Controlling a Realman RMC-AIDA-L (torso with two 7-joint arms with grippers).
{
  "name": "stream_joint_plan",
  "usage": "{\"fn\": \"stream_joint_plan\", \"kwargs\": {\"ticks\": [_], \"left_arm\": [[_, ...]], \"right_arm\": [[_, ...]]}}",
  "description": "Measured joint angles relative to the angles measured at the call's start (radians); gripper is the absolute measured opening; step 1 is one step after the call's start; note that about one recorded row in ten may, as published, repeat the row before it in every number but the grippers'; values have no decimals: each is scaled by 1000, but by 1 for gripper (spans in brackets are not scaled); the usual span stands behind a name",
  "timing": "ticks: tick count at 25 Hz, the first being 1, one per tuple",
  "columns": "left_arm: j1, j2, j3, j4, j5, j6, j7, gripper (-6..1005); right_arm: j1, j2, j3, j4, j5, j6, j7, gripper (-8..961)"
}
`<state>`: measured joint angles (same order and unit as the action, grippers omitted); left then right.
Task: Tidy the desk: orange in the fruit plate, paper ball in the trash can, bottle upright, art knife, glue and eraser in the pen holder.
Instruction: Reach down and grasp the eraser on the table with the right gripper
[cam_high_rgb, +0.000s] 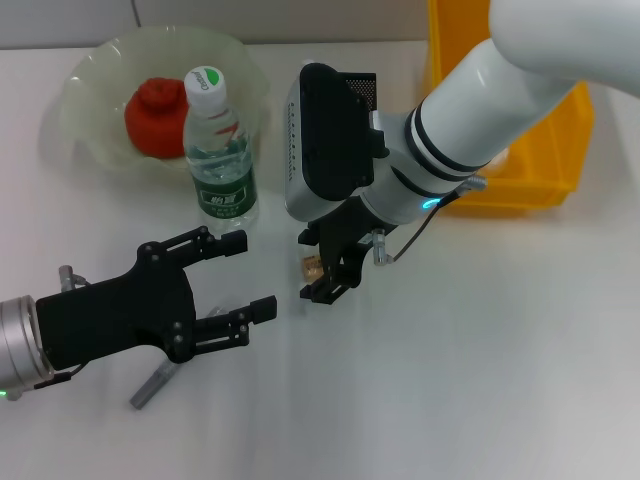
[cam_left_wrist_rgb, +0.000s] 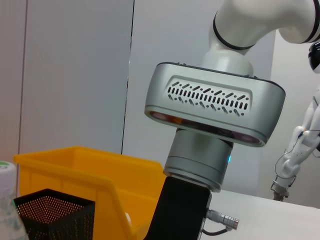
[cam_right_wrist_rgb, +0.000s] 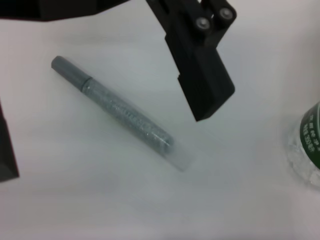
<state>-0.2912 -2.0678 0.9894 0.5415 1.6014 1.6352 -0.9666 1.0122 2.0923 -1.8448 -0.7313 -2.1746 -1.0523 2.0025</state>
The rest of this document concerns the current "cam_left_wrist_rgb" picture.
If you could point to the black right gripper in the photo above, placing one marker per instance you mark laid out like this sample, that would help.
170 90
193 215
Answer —
180 212

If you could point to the clear green-label water bottle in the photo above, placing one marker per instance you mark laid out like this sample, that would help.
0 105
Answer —
7 200

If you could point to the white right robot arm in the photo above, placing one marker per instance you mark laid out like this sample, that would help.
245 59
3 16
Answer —
237 20

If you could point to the black mesh pen holder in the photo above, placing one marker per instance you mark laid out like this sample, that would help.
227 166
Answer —
57 220

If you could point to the yellow plastic bin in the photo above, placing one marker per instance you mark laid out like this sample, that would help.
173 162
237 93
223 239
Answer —
75 170

